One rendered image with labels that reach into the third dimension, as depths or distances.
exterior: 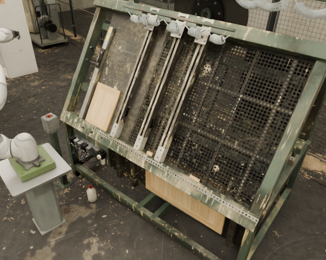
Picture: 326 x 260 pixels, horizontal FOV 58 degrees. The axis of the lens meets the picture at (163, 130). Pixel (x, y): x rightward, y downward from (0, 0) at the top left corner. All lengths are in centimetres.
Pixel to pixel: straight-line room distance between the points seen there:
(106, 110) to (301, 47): 175
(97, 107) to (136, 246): 139
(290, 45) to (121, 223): 225
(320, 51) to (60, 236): 271
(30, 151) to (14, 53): 396
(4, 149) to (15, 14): 397
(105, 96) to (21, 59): 375
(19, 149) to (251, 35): 198
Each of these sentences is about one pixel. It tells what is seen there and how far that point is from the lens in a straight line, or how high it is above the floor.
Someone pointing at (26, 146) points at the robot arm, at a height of 103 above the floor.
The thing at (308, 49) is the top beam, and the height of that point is 189.
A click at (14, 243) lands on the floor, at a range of 331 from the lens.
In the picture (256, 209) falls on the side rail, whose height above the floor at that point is 94.
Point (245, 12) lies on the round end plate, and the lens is 282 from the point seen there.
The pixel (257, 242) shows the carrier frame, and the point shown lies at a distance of 298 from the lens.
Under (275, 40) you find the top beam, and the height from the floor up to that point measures 190.
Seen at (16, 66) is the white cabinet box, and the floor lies 22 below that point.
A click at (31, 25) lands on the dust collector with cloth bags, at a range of 854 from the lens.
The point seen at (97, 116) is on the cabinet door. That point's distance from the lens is 295.
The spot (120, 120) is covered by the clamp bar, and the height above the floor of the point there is 105.
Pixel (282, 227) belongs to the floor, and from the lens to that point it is 341.
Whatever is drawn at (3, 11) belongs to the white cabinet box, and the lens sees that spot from 620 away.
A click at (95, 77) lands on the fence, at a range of 301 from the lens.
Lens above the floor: 251
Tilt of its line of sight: 35 degrees down
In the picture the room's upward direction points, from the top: 2 degrees clockwise
